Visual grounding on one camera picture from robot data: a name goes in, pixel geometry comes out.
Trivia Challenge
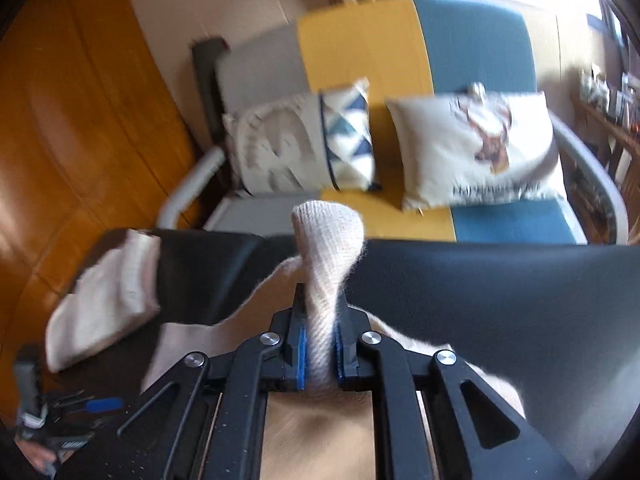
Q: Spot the beige knit sweater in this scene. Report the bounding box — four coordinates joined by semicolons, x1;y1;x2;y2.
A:
45;199;526;480

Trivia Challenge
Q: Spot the tiger print cushion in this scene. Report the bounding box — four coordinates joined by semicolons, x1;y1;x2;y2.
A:
222;77;378;196

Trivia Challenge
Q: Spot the orange wooden cabinet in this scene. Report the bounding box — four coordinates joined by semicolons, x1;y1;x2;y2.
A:
1;0;196;417

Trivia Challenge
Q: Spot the deer print cushion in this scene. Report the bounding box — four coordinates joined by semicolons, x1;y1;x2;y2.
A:
386;84;566;210

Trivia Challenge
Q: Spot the wooden side table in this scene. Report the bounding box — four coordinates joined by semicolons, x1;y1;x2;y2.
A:
572;64;639;210

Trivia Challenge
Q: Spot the grey yellow blue sofa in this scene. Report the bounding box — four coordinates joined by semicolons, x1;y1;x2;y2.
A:
157;0;629;245

